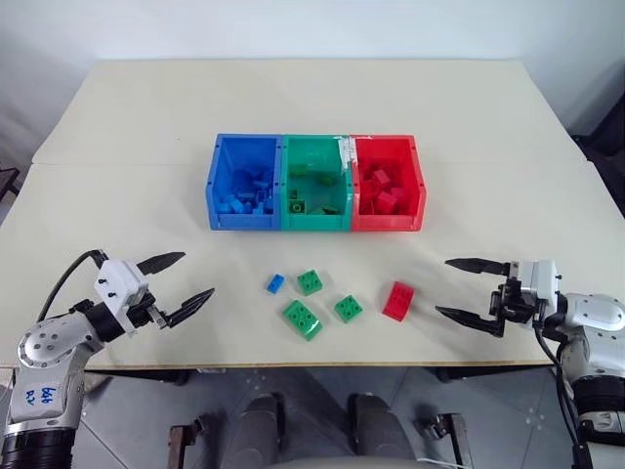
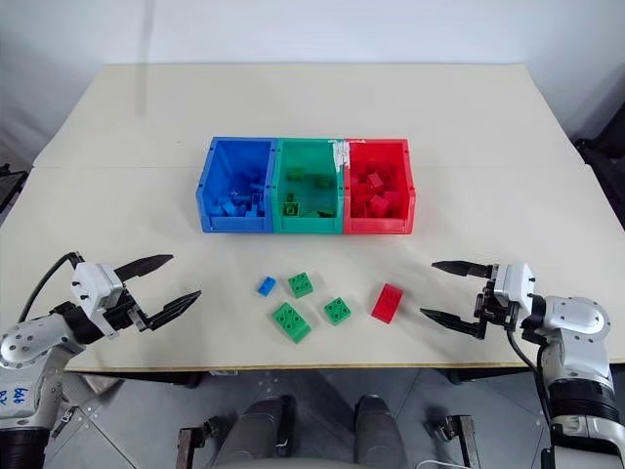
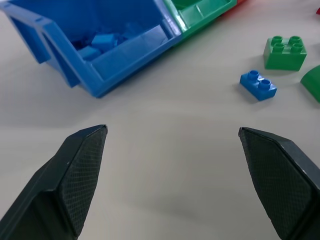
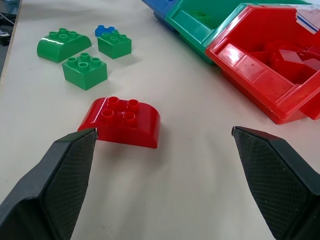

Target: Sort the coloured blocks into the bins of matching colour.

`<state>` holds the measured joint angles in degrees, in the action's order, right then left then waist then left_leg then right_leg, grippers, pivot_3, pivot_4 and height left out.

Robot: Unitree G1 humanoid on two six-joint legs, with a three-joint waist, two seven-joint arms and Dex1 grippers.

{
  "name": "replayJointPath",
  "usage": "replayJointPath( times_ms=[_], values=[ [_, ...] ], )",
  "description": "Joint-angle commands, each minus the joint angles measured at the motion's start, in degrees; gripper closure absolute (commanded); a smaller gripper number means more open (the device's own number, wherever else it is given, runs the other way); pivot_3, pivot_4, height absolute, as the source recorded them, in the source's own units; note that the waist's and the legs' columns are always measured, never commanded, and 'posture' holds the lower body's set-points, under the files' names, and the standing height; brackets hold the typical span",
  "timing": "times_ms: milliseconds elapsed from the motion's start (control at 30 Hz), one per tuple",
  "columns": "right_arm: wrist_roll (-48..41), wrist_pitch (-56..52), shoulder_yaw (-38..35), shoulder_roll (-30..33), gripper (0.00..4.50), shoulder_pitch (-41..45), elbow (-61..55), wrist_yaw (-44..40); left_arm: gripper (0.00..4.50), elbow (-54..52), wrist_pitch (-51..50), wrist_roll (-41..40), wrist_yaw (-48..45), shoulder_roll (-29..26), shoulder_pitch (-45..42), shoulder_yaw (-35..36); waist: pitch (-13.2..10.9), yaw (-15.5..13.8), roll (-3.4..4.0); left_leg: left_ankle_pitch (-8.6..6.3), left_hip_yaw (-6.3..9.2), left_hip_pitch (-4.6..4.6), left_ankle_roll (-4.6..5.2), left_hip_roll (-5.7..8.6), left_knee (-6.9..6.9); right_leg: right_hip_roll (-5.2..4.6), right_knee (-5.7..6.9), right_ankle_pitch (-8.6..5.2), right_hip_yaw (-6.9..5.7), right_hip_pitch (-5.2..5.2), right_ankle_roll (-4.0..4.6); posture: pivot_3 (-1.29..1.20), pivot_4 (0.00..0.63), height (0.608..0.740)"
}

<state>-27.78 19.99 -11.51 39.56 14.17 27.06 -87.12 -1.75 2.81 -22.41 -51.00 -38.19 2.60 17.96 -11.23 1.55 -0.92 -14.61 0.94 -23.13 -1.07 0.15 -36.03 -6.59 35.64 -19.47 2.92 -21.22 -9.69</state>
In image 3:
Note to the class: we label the green curved building block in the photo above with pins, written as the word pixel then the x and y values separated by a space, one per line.
pixel 312 81

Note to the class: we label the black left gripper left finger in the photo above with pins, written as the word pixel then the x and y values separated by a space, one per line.
pixel 60 180

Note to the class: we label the blue two-stud building block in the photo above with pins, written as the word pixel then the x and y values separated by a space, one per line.
pixel 258 85

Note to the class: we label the blue plastic storage bin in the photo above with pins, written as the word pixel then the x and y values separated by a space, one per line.
pixel 82 42

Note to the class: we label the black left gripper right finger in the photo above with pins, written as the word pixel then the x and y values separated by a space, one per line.
pixel 280 180

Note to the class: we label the red building block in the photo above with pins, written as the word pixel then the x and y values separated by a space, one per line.
pixel 318 11

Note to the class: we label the green plastic storage bin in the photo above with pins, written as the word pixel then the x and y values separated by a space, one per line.
pixel 200 17

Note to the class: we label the red plastic storage bin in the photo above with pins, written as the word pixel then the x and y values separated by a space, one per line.
pixel 231 8

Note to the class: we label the green four-stud building block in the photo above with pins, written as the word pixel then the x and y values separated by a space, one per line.
pixel 285 53

